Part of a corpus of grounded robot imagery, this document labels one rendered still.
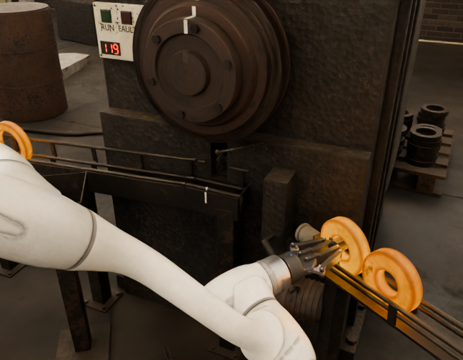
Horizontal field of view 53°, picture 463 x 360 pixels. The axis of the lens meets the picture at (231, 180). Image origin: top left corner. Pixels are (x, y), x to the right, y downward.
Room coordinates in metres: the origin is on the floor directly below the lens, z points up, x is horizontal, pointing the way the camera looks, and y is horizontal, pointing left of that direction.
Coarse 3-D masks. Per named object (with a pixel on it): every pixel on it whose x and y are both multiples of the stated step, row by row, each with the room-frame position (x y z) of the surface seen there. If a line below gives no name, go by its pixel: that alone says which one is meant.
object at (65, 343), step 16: (48, 176) 1.37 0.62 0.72; (64, 176) 1.38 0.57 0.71; (80, 176) 1.39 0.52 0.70; (64, 192) 1.38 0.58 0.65; (80, 192) 1.39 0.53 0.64; (64, 272) 1.25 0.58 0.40; (64, 288) 1.24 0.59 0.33; (80, 288) 1.29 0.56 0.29; (64, 304) 1.24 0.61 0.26; (80, 304) 1.25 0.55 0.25; (80, 320) 1.25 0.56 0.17; (64, 336) 1.32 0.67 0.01; (80, 336) 1.25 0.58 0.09; (96, 336) 1.32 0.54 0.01; (64, 352) 1.24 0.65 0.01; (80, 352) 1.24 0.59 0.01; (96, 352) 1.24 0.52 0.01
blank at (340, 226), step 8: (328, 224) 1.01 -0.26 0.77; (336, 224) 0.98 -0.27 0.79; (344, 224) 0.96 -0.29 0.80; (352, 224) 0.96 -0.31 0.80; (328, 232) 1.01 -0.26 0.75; (336, 232) 0.98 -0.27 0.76; (344, 232) 0.96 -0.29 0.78; (352, 232) 0.94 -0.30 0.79; (360, 232) 0.94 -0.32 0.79; (344, 240) 0.95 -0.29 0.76; (352, 240) 0.93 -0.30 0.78; (360, 240) 0.93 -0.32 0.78; (352, 248) 0.93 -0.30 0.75; (360, 248) 0.91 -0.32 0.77; (368, 248) 0.92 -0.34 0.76; (344, 256) 0.97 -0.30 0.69; (352, 256) 0.93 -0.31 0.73; (360, 256) 0.91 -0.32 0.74; (344, 264) 0.95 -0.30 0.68; (352, 264) 0.93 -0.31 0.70; (360, 264) 0.90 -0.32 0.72; (352, 272) 0.92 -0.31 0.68; (360, 272) 0.91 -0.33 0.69
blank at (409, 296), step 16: (368, 256) 0.89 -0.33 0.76; (384, 256) 0.85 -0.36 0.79; (400, 256) 0.84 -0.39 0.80; (368, 272) 0.88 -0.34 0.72; (400, 272) 0.81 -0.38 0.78; (416, 272) 0.80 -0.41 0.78; (384, 288) 0.85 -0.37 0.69; (400, 288) 0.80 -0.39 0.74; (416, 288) 0.78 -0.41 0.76; (400, 304) 0.79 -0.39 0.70; (416, 304) 0.77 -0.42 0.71
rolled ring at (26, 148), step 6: (0, 126) 1.69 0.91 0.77; (6, 126) 1.67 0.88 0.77; (12, 126) 1.67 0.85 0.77; (18, 126) 1.68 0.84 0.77; (0, 132) 1.71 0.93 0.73; (12, 132) 1.66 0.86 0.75; (18, 132) 1.66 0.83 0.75; (24, 132) 1.68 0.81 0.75; (0, 138) 1.72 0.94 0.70; (18, 138) 1.65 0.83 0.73; (24, 138) 1.66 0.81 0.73; (24, 144) 1.65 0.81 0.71; (30, 144) 1.67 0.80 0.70; (24, 150) 1.65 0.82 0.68; (30, 150) 1.66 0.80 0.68; (24, 156) 1.65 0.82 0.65; (30, 156) 1.67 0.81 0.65
